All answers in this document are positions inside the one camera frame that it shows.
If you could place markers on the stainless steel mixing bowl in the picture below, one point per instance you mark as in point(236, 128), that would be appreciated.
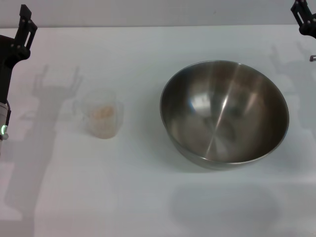
point(224, 116)

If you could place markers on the clear plastic measuring cup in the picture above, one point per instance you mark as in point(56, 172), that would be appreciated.
point(103, 118)

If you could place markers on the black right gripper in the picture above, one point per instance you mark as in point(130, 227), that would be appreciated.
point(309, 31)

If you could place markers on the small grey metal cylinder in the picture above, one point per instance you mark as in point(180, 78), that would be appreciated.
point(313, 58)

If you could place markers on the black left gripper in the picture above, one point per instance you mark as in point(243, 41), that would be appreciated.
point(7, 54)

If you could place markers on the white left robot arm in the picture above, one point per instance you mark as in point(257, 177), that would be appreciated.
point(3, 116)

